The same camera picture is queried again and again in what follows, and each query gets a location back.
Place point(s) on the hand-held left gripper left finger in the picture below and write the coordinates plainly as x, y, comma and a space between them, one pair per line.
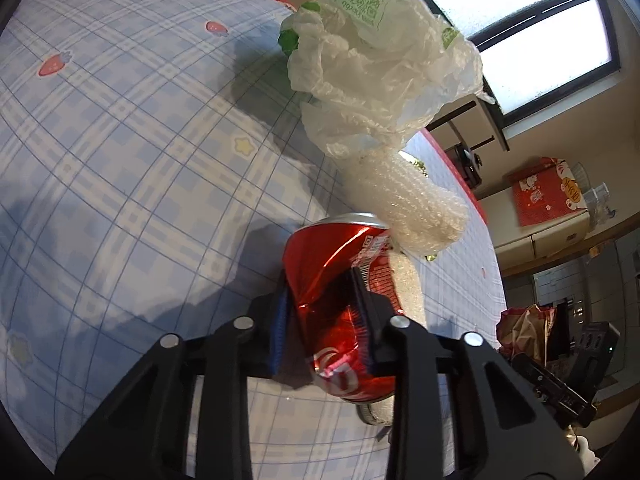
280, 330

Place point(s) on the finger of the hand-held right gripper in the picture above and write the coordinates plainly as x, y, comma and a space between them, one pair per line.
527, 367

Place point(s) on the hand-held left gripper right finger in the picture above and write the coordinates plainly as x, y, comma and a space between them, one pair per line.
362, 320

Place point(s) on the brown snack wrapper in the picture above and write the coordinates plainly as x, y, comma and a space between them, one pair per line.
525, 330

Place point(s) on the crushed red drink can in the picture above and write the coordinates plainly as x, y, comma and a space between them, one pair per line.
325, 270

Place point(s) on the clear bubble wrap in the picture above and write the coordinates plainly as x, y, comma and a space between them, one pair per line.
420, 205

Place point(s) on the green foil wrapper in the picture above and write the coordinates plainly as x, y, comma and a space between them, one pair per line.
419, 164

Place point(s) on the white plastic bag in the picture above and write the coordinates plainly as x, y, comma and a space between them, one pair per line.
375, 60

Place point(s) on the cream refrigerator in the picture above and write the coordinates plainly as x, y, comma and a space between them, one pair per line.
550, 245

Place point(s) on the yellow hanging ornament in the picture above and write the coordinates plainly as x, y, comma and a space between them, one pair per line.
595, 251

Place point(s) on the red printed cloth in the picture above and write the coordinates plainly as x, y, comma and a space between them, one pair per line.
545, 190

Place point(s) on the black framed window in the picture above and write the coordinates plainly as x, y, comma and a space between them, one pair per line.
540, 35

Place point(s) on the wooden door frame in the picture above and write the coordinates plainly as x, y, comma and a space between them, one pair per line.
575, 270

